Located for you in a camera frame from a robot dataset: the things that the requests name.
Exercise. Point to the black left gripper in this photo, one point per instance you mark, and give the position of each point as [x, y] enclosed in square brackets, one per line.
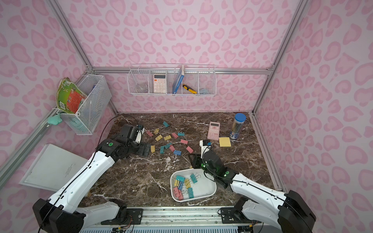
[143, 148]

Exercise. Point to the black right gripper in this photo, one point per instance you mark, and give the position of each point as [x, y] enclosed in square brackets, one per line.
[195, 160]

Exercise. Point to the blue binder clip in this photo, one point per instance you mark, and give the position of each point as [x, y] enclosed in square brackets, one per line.
[177, 152]
[180, 187]

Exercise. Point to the yellow binder clip cluster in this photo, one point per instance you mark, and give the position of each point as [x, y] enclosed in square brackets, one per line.
[187, 183]

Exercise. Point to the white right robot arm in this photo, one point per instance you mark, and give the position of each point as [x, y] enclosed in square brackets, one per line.
[285, 211]

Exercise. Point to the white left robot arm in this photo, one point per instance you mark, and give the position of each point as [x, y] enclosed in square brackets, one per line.
[61, 213]

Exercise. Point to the teal binder clip near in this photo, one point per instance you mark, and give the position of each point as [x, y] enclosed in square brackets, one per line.
[180, 179]

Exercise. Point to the teal binder clip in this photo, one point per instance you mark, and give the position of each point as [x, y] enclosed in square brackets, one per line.
[180, 179]
[166, 124]

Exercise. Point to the white storage tray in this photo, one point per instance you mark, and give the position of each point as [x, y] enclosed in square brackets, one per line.
[202, 185]

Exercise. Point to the teal binder clip far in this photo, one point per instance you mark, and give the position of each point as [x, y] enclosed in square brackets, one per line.
[166, 124]

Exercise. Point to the yellow sticky note pad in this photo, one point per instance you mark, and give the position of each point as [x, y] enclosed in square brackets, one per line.
[224, 142]

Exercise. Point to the pink calculator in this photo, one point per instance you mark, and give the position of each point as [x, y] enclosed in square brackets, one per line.
[214, 131]

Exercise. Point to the white mesh side basket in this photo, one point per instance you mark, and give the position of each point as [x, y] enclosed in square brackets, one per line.
[86, 119]

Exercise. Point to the pencil jar blue lid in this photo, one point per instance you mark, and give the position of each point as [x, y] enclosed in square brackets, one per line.
[238, 122]

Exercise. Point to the white calculator in shelf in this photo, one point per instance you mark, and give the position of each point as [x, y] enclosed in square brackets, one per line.
[160, 83]

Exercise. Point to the green red snack bag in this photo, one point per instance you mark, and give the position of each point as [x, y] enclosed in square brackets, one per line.
[69, 97]

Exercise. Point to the yellow utility knife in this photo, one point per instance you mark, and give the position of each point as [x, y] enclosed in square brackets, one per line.
[189, 89]

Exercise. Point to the blue book in shelf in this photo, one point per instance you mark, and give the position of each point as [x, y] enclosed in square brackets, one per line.
[179, 78]

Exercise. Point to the white paper pad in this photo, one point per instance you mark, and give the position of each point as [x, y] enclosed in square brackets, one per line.
[52, 168]

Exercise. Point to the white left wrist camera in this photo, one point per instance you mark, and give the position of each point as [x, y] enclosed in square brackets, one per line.
[141, 131]

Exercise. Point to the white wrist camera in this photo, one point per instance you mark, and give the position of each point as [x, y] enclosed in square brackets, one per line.
[205, 145]
[141, 131]

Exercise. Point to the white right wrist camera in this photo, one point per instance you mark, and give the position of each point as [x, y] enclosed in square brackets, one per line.
[205, 145]

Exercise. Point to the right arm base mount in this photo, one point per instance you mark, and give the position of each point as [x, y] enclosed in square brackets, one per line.
[230, 215]

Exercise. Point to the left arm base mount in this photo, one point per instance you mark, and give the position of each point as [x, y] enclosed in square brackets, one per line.
[125, 216]

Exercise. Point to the white wire wall shelf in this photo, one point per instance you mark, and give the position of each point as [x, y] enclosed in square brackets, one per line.
[201, 79]

